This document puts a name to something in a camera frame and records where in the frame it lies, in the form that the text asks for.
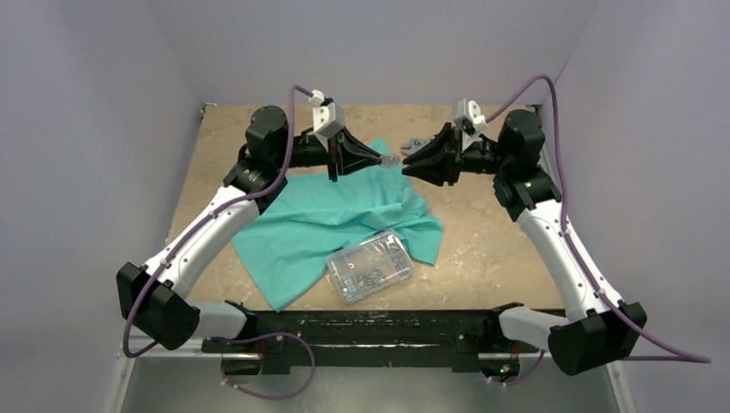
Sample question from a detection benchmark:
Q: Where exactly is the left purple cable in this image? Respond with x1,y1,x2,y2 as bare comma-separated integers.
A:
122,83,320,400

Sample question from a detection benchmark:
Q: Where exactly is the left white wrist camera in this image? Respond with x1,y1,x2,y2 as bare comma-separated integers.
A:
308,89,345,141

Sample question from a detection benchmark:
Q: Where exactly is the adjustable wrench red handle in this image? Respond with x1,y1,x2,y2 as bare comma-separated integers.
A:
400,137,432,157

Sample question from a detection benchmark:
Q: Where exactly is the aluminium frame rail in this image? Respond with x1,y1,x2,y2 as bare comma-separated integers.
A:
128,336,203,358

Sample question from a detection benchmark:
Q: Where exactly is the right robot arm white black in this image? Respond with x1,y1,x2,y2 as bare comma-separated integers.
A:
402,109,647,376

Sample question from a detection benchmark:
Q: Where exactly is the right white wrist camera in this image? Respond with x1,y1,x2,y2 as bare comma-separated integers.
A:
452,98,488,152

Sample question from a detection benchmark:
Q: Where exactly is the teal t-shirt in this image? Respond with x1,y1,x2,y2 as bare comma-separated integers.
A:
232,166,443,311

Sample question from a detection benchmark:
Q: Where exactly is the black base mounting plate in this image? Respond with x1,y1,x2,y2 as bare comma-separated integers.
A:
201,310,536,381

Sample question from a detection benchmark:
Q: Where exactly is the clear plastic screw box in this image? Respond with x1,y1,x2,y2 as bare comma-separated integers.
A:
325,230,416,305

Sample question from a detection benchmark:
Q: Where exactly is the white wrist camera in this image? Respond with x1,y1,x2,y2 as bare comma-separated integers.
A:
452,98,488,152
308,89,345,141

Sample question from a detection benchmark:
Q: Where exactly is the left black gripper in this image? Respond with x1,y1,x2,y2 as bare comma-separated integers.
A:
274,126,381,182

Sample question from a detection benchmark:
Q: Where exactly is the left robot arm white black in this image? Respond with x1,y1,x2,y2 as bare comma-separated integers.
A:
116,99,384,357

